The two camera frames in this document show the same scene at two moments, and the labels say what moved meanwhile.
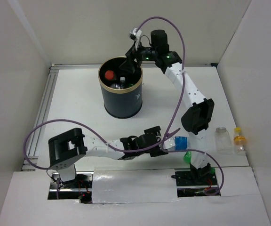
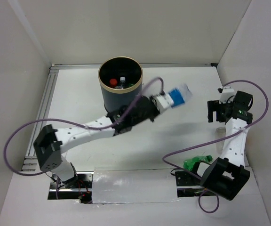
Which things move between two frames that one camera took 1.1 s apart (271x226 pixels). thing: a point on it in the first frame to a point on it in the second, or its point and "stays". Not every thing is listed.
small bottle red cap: (109, 74) to (113, 82)
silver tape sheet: (131, 185) stays
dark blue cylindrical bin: (122, 90) stays
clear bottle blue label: (181, 142) to (180, 94)
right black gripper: (131, 55) to (215, 106)
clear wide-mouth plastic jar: (223, 141) stays
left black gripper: (156, 130) to (154, 104)
